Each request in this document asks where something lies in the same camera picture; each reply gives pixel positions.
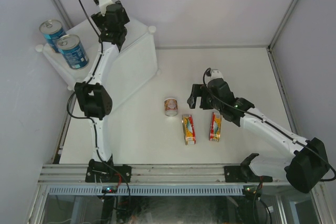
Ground red sardine tin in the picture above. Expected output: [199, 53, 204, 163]
[209, 112, 222, 142]
[182, 114, 196, 145]

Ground aluminium frame rail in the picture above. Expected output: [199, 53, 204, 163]
[38, 163, 296, 186]

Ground light blue labelled can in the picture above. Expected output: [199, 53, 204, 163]
[39, 19, 66, 53]

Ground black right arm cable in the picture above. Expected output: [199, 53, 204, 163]
[202, 67, 336, 182]

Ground dark blue tall can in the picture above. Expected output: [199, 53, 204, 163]
[57, 34, 89, 70]

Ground controller circuit board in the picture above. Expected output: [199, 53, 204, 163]
[102, 186, 118, 194]
[243, 185, 259, 195]

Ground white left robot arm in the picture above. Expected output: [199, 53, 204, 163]
[75, 0, 130, 182]

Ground slotted grey cable duct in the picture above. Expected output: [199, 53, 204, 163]
[48, 185, 243, 196]

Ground white plastic cube cabinet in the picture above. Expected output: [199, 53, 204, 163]
[36, 17, 158, 109]

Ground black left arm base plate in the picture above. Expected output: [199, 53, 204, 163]
[85, 159, 132, 183]

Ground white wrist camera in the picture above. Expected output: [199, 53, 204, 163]
[98, 0, 114, 16]
[208, 69, 223, 80]

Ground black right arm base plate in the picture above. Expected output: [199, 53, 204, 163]
[224, 165, 273, 183]

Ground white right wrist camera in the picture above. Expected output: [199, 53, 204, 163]
[208, 69, 223, 80]

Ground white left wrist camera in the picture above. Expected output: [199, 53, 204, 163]
[98, 0, 114, 16]

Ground pink portrait labelled can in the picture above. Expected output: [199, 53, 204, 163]
[164, 98, 178, 116]

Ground left controller circuit board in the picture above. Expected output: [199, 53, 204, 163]
[102, 186, 118, 194]

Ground right controller circuit board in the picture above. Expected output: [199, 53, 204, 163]
[243, 185, 259, 195]

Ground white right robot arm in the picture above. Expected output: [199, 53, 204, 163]
[187, 78, 331, 193]

